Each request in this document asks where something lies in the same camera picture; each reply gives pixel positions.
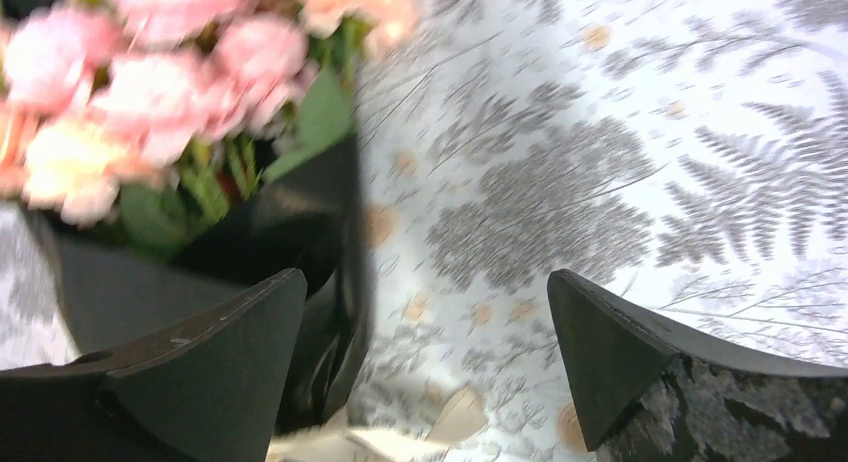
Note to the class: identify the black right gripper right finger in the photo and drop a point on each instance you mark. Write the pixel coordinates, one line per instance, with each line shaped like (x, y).
(648, 388)

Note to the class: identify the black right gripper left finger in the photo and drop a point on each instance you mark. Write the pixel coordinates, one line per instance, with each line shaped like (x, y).
(205, 389)

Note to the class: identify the black wrapping paper sheet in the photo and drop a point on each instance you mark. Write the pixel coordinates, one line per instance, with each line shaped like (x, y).
(310, 219)

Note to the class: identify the pink fake flower bunch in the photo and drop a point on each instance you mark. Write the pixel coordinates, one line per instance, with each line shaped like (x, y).
(150, 120)

